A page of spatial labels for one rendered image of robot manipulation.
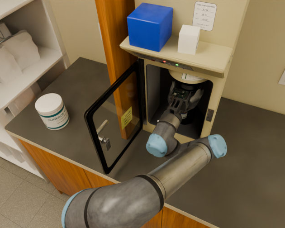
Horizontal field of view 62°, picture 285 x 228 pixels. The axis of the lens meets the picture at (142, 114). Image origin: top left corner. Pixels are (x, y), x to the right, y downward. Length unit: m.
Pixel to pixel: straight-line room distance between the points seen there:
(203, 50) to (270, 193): 0.69
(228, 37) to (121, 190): 0.51
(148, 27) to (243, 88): 0.84
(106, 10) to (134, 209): 0.55
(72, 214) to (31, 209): 1.64
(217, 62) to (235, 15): 0.13
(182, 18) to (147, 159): 0.65
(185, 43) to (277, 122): 0.84
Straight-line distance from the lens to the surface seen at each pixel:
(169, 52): 0.71
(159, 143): 0.79
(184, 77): 0.90
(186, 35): 0.68
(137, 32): 0.71
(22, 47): 1.80
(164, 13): 0.71
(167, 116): 0.85
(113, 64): 0.86
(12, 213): 2.31
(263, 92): 1.40
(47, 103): 1.25
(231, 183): 1.12
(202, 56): 0.70
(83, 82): 1.54
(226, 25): 0.73
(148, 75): 0.95
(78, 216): 0.58
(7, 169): 2.54
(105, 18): 0.77
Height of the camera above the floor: 1.91
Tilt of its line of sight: 49 degrees down
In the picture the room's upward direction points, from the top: 4 degrees counter-clockwise
